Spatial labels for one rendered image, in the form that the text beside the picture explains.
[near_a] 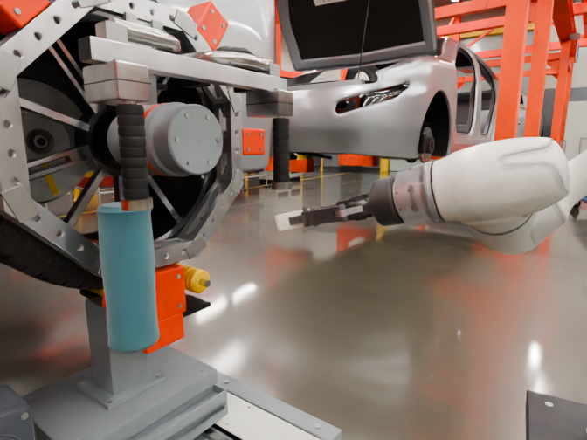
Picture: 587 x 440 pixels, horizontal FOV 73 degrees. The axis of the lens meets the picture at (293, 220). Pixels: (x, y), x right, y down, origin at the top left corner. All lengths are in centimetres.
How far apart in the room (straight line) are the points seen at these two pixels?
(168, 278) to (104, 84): 46
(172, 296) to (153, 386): 31
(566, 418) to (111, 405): 99
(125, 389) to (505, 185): 97
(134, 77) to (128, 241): 27
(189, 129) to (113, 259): 26
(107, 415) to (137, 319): 39
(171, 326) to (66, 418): 33
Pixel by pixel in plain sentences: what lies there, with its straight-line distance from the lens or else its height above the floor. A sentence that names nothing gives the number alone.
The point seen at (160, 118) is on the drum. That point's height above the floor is 89.
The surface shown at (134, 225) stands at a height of 71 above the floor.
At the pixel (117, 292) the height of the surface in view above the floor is 60.
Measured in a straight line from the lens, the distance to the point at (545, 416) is 103.
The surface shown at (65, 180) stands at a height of 74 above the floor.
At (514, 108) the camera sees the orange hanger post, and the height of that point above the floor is 116.
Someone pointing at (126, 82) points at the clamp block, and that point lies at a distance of 60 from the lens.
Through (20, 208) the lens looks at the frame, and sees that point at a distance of 77.
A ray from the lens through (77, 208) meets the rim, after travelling 92.
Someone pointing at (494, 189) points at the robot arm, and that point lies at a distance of 55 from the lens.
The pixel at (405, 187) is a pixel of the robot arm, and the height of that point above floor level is 78.
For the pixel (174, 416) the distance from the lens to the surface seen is 120.
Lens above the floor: 84
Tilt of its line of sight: 10 degrees down
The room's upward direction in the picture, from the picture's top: straight up
